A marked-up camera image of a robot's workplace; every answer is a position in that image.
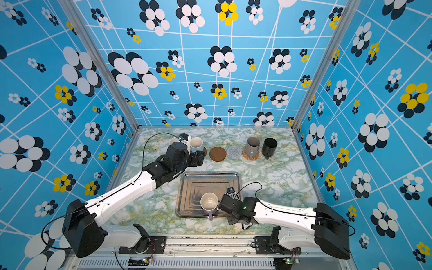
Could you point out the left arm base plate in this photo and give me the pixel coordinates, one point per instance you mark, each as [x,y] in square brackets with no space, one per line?
[152,245]

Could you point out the white mug purple handle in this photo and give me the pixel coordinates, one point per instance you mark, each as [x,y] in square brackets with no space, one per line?
[209,204]

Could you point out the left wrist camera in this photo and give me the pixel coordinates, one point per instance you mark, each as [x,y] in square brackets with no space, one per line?
[185,138]

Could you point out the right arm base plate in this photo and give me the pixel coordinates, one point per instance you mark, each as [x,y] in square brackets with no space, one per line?
[264,245]

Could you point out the white speckled mug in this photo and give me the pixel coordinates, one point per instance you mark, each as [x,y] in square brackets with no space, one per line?
[173,140]

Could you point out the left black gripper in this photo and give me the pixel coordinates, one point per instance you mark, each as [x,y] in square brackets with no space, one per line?
[201,159]

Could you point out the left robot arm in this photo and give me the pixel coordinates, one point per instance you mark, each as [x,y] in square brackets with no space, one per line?
[85,226]

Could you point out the metal serving tray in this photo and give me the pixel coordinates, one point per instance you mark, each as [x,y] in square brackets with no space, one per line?
[194,185]

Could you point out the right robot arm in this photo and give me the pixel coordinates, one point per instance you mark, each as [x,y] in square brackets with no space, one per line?
[320,226]

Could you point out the aluminium front frame rail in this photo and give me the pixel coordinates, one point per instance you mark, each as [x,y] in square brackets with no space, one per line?
[210,252]

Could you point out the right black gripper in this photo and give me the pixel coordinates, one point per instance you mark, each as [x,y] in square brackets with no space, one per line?
[230,221]

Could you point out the grey metallic mug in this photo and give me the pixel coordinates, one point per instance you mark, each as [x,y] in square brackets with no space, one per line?
[252,144]

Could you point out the grey silicone round coaster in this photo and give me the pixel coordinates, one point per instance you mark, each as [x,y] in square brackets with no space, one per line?
[234,152]

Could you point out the black mug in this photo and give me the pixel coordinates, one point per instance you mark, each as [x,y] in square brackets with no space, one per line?
[269,147]

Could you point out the white mug blue handle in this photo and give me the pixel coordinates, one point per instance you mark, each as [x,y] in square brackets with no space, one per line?
[196,144]

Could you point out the woven rattan coaster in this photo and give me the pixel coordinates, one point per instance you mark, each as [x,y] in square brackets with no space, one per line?
[255,155]

